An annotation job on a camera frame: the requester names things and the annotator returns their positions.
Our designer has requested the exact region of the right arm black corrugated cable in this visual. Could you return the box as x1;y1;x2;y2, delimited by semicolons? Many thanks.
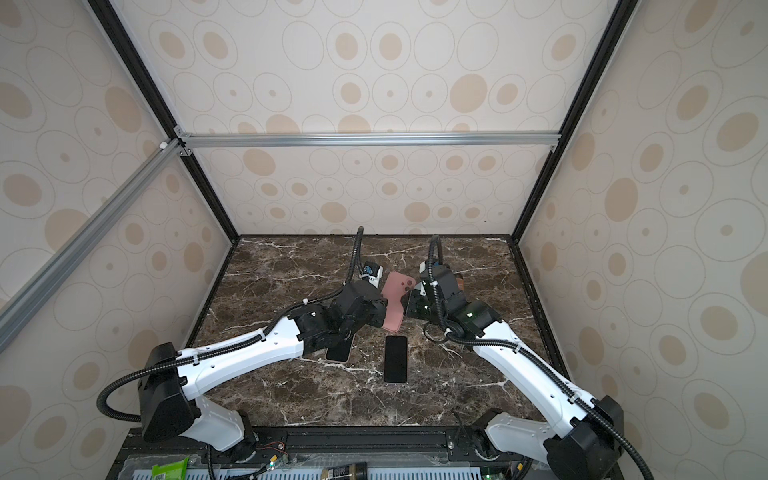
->
424;233;655;480

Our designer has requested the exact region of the black corner frame post left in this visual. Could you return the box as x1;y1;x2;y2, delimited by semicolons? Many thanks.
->
86;0;240;244

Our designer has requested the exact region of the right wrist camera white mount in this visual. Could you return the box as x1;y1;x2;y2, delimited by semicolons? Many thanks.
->
419;260;454;285

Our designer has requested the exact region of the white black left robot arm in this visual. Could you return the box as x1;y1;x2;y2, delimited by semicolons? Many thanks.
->
138;280;388;452

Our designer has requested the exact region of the green packet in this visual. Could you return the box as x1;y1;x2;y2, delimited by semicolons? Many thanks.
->
151;457;189;480

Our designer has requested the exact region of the horizontal aluminium rail back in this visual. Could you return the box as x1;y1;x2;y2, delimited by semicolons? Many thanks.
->
181;131;561;148

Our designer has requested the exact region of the dark bottle at front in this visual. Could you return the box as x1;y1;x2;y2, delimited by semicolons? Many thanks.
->
320;462;368;480

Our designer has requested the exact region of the diagonal aluminium rail left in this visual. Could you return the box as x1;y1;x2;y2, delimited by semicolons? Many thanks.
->
1;139;182;350

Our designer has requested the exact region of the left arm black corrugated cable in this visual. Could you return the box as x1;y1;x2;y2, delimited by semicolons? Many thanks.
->
95;226;367;424

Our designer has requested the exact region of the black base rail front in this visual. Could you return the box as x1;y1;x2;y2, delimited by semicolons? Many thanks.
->
107;425;548;479

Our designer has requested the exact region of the pink phone case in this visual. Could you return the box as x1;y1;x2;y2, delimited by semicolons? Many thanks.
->
381;271;416;333

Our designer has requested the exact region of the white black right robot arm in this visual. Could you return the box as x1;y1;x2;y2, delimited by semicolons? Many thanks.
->
407;262;624;479

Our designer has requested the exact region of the phone with black screen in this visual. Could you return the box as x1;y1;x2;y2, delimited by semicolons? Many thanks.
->
383;336;408;383

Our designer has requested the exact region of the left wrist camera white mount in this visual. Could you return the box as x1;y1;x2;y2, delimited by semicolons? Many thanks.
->
360;260;383;288

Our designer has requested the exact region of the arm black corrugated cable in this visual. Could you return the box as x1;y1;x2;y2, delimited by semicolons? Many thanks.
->
424;233;655;480
95;226;367;424

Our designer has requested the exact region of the black corner frame post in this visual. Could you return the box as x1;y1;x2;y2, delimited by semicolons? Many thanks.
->
86;0;240;244
511;0;639;245

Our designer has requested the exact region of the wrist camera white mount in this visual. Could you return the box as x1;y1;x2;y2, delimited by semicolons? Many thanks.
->
419;260;454;285
360;260;383;288

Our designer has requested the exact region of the black corner frame post right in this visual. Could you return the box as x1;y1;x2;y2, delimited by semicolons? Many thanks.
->
511;0;639;245

